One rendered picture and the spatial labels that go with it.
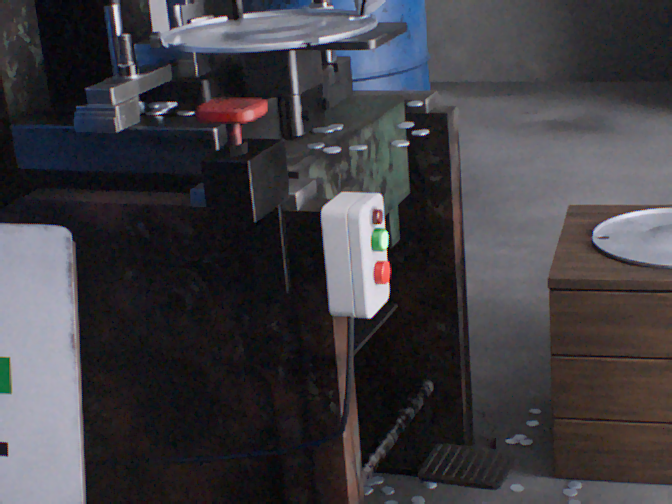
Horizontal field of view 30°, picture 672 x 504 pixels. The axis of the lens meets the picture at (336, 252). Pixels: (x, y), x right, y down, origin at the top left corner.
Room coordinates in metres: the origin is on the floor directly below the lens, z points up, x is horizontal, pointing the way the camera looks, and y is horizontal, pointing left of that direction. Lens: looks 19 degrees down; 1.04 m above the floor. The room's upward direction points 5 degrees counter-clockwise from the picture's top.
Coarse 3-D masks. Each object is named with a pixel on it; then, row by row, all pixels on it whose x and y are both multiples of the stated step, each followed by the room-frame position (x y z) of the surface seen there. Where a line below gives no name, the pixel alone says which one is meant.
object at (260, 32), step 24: (192, 24) 1.77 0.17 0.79; (216, 24) 1.78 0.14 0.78; (240, 24) 1.72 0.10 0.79; (264, 24) 1.71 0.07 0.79; (288, 24) 1.69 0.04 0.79; (312, 24) 1.67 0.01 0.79; (336, 24) 1.69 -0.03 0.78; (360, 24) 1.67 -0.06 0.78; (192, 48) 1.57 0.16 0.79; (216, 48) 1.55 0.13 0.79; (240, 48) 1.54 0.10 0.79; (264, 48) 1.54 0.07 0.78; (288, 48) 1.54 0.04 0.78
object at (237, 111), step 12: (204, 108) 1.33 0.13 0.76; (216, 108) 1.32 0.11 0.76; (228, 108) 1.32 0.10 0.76; (240, 108) 1.31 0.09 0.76; (252, 108) 1.31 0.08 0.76; (264, 108) 1.34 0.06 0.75; (204, 120) 1.32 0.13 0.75; (216, 120) 1.31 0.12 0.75; (228, 120) 1.31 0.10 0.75; (240, 120) 1.30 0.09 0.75; (252, 120) 1.31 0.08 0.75; (228, 132) 1.33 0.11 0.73; (240, 132) 1.34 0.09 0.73; (228, 144) 1.34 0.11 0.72
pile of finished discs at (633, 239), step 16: (608, 224) 2.03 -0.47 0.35; (624, 224) 2.02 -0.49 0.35; (640, 224) 2.01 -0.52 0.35; (656, 224) 2.01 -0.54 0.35; (592, 240) 1.95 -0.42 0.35; (608, 240) 1.95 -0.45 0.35; (624, 240) 1.94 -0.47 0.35; (640, 240) 1.93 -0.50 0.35; (656, 240) 1.91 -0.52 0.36; (624, 256) 1.86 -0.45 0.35; (640, 256) 1.86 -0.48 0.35; (656, 256) 1.85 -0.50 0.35
